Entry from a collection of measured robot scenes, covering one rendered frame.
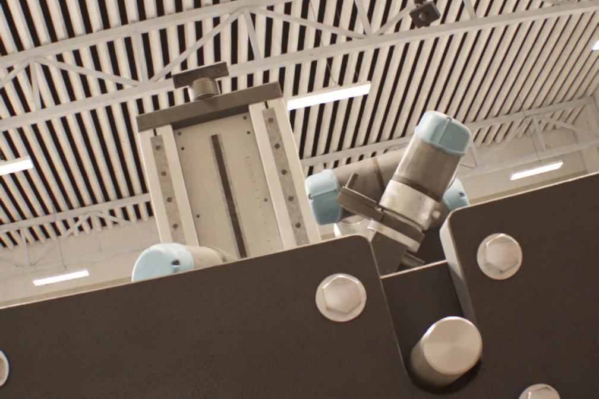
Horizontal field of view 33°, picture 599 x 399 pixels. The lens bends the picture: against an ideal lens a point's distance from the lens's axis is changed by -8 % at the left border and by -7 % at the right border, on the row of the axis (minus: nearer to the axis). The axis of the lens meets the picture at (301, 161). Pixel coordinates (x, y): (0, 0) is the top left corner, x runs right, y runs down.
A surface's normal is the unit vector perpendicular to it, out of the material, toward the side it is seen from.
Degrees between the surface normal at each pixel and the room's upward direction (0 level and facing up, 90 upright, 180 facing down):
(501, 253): 90
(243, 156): 90
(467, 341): 90
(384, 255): 101
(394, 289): 90
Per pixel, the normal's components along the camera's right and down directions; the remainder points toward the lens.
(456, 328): 0.05, -0.35
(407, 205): -0.06, -0.11
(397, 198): -0.46, -0.30
